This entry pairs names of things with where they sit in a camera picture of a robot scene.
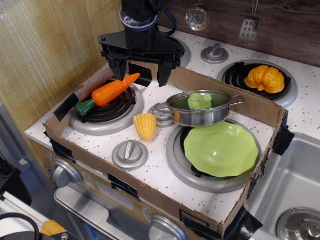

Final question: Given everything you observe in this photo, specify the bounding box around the silver sink drain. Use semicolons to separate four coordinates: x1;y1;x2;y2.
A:
275;207;320;240

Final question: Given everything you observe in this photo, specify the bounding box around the small steel pan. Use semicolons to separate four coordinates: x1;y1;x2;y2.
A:
165;90;245;128

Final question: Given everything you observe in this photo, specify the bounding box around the hanging silver slotted spatula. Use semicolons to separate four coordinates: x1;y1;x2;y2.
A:
238;0;260;43

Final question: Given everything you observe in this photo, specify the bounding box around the orange toy carrot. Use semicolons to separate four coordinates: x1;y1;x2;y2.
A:
75;73;140;117

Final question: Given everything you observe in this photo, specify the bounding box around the black cable loop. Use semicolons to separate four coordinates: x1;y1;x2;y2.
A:
0;212;41;240

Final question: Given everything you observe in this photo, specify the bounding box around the light green plastic plate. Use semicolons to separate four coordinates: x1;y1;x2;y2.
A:
183;121;259;178

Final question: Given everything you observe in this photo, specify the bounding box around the yellow object bottom left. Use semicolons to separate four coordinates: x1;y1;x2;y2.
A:
40;220;66;236

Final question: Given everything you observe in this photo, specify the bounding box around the front left stove burner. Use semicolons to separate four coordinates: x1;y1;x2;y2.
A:
69;85;144;136

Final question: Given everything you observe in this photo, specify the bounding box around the blue black arm cable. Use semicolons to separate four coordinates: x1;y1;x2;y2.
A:
156;6;178;37

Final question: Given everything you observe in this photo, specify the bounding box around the front right stove burner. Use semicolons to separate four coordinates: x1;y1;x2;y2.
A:
166;119;262;194

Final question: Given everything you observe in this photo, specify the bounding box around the stove burner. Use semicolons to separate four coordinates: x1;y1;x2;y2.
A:
166;119;262;194
217;60;298;108
173;37;192;68
69;85;144;136

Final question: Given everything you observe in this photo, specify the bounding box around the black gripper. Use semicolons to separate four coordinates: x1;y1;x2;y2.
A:
97;26;185;88

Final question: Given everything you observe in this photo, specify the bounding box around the left silver oven knob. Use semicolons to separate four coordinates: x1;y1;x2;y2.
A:
52;159;83;188

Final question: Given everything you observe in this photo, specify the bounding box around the back right stove burner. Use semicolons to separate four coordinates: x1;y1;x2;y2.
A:
217;60;298;108

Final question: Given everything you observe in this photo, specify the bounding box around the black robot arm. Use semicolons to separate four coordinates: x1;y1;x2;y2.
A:
98;0;185;87

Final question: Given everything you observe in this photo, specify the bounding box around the back left stove burner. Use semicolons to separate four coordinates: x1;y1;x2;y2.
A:
173;37;192;68

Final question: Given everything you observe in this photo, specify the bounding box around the silver sink basin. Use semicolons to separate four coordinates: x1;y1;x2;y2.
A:
247;133;320;240

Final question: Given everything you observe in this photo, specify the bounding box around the yellow toy corn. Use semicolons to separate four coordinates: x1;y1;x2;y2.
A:
133;113;157;141

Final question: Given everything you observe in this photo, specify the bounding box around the silver stove knob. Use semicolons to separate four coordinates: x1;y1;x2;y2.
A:
148;102;175;128
112;140;149;171
201;43;229;64

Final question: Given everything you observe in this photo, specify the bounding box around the silver oven door handle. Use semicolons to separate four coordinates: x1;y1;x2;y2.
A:
54;186;132;240

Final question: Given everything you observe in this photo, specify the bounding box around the orange toy pumpkin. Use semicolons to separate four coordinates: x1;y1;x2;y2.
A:
245;65;285;94

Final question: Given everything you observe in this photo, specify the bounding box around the brown cardboard fence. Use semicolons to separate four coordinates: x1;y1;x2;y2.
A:
44;65;288;240

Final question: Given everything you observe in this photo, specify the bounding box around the front silver stove knob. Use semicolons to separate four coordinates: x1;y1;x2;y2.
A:
112;140;149;171

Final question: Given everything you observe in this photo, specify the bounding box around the hanging silver strainer spoon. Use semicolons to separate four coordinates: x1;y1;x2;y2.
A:
185;0;211;32

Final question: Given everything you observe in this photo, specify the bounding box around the back silver stove knob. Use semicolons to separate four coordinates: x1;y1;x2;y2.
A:
201;43;229;64

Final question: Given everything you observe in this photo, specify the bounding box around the right silver oven knob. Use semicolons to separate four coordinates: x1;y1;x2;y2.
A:
148;215;187;240

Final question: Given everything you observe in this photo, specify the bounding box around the middle silver stove knob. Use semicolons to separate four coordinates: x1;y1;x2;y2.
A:
148;102;175;128

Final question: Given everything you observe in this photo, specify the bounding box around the light green toy broccoli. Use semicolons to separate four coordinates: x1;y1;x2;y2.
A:
187;92;212;110

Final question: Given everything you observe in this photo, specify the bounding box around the silver oven knob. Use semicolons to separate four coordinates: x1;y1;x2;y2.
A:
52;159;83;188
148;215;187;240

